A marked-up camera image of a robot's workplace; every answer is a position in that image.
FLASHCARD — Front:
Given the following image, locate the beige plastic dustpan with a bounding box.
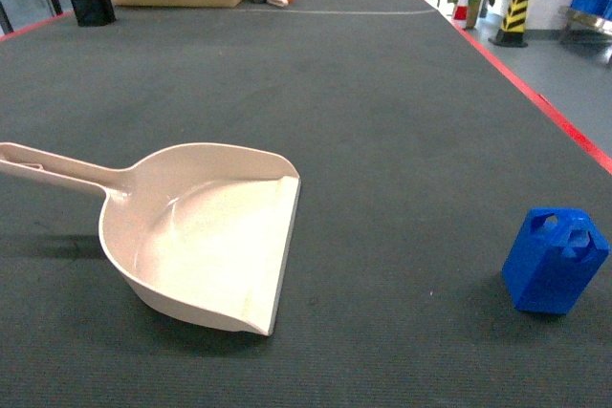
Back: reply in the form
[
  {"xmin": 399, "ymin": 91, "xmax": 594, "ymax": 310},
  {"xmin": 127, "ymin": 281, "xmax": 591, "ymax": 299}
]
[{"xmin": 1, "ymin": 142, "xmax": 300, "ymax": 336}]

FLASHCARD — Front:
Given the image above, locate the blue plastic block part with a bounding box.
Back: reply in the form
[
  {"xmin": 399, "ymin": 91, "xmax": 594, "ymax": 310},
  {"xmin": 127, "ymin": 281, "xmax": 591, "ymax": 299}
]
[{"xmin": 502, "ymin": 207, "xmax": 610, "ymax": 315}]

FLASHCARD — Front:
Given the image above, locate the stainless steel shelf rack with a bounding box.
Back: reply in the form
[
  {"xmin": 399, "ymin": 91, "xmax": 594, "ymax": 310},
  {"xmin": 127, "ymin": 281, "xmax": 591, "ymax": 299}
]
[{"xmin": 559, "ymin": 0, "xmax": 611, "ymax": 44}]

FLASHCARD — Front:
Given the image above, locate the red white traffic cone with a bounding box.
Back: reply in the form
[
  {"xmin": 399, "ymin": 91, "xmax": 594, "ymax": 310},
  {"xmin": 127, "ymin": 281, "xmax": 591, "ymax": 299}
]
[{"xmin": 452, "ymin": 0, "xmax": 470, "ymax": 30}]

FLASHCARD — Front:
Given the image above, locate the black yellow striped bollard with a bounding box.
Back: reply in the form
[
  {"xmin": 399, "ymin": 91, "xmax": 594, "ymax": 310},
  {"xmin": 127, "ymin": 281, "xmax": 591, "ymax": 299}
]
[{"xmin": 489, "ymin": 0, "xmax": 529, "ymax": 48}]

